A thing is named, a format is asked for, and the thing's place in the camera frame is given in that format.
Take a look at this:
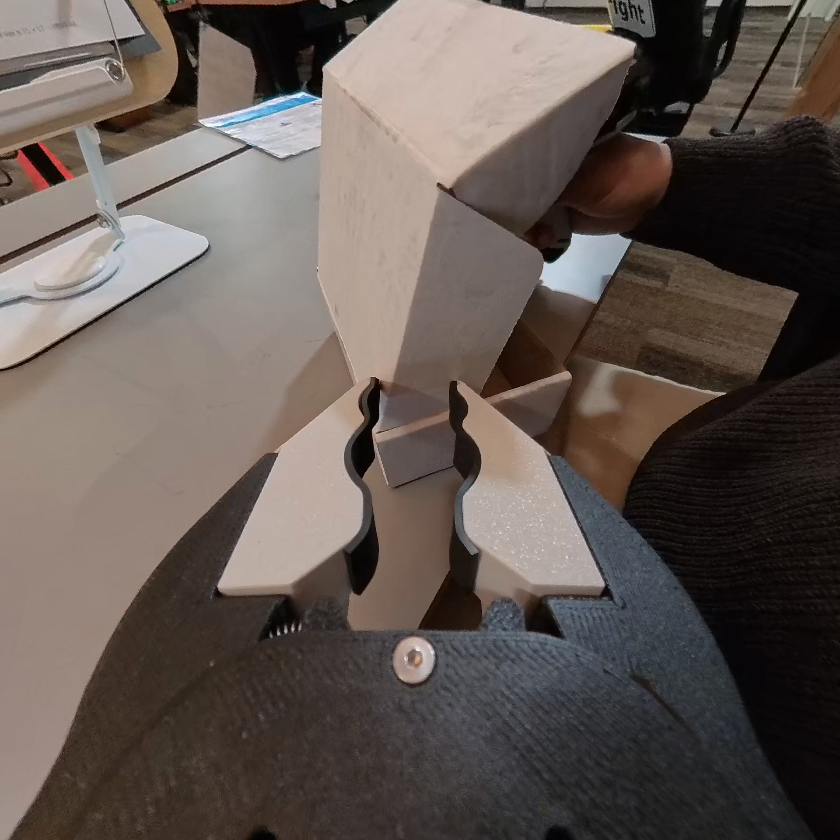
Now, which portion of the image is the wooden board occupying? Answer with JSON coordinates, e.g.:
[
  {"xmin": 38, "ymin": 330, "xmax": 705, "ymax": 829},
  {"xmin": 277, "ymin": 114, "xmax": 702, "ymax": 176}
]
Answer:
[{"xmin": 0, "ymin": 0, "xmax": 178, "ymax": 155}]

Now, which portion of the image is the white document stand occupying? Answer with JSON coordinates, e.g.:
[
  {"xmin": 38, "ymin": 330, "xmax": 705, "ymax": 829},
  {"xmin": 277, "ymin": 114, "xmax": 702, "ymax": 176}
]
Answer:
[{"xmin": 0, "ymin": 56, "xmax": 210, "ymax": 371}]

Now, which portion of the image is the grey desk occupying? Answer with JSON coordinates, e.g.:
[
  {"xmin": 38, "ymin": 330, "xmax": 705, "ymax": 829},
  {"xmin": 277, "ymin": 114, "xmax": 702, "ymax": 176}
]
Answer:
[{"xmin": 0, "ymin": 125, "xmax": 634, "ymax": 840}]

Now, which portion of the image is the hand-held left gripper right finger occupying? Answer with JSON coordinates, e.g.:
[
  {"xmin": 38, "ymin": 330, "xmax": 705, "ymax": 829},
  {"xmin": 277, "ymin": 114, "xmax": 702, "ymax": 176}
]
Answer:
[{"xmin": 448, "ymin": 379, "xmax": 606, "ymax": 616}]

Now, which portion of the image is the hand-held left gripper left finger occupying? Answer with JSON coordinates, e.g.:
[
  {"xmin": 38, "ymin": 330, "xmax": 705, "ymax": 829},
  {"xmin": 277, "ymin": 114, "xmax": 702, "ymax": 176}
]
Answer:
[{"xmin": 215, "ymin": 376, "xmax": 383, "ymax": 616}]

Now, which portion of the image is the white cardboard mailer box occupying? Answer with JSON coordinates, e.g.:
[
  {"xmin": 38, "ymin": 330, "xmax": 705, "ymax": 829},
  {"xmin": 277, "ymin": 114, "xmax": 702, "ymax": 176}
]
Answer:
[{"xmin": 317, "ymin": 0, "xmax": 637, "ymax": 490}]

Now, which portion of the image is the black floor stand pole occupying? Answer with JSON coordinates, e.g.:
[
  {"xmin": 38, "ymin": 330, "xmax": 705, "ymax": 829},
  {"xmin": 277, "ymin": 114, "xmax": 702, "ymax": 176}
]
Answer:
[{"xmin": 712, "ymin": 0, "xmax": 809, "ymax": 137}]

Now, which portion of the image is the person's right hand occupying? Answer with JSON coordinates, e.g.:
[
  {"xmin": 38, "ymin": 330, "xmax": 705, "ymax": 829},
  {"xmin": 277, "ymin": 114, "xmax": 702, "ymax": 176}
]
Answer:
[{"xmin": 524, "ymin": 133, "xmax": 675, "ymax": 256}]

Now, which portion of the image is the person's right forearm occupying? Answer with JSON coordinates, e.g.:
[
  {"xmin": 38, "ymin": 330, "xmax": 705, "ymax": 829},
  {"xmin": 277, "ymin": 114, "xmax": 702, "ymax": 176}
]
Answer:
[{"xmin": 620, "ymin": 117, "xmax": 840, "ymax": 382}]

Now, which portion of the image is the blue white printed leaflet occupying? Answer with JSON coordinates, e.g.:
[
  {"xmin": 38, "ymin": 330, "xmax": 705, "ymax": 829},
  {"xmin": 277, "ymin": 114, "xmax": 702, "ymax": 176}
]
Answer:
[{"xmin": 199, "ymin": 92, "xmax": 324, "ymax": 160}]

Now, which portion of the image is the printed instruction sheet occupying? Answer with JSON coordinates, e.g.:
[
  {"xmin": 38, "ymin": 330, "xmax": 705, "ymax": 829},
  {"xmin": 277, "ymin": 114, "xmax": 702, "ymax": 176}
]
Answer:
[{"xmin": 0, "ymin": 0, "xmax": 148, "ymax": 63}]

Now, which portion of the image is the red object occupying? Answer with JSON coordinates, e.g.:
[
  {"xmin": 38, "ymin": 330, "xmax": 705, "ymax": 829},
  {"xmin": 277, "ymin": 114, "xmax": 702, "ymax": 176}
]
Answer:
[{"xmin": 20, "ymin": 144, "xmax": 73, "ymax": 191}]

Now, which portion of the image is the black office chair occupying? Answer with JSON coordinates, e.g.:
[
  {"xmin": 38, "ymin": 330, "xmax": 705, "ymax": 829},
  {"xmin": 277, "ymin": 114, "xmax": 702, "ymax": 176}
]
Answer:
[{"xmin": 686, "ymin": 0, "xmax": 736, "ymax": 119}]

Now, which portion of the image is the person's black knit sweater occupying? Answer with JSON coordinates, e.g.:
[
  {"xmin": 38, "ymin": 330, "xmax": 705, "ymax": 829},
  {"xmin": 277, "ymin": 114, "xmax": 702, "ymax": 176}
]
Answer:
[{"xmin": 623, "ymin": 357, "xmax": 840, "ymax": 840}]

